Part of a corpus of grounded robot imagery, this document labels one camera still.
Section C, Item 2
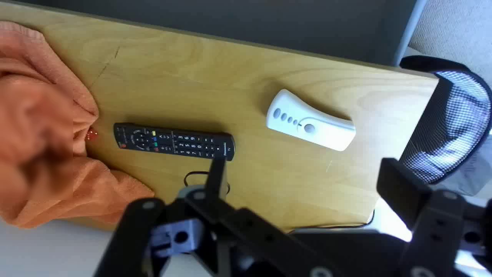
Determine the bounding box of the black mesh office chair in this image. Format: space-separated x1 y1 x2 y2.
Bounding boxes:
397 54 492 197

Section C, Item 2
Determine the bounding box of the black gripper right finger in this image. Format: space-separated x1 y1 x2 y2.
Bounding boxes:
377 157 492 277

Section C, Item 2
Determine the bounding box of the white remote control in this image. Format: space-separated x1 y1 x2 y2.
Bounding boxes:
265 88 358 152

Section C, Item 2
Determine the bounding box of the black TV remote control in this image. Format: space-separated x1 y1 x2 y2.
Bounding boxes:
112 122 237 163

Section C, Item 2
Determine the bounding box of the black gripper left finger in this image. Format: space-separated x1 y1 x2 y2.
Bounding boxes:
94 157 335 277

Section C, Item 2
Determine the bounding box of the thin black cable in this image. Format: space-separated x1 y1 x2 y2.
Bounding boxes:
182 169 378 232

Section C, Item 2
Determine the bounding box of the orange towel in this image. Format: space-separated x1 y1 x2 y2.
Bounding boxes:
0 20 157 231

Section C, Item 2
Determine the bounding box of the black round puck device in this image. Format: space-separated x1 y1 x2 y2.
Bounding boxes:
175 185 208 202

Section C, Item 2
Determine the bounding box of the dark grey panel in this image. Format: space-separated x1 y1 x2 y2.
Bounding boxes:
14 0 428 68

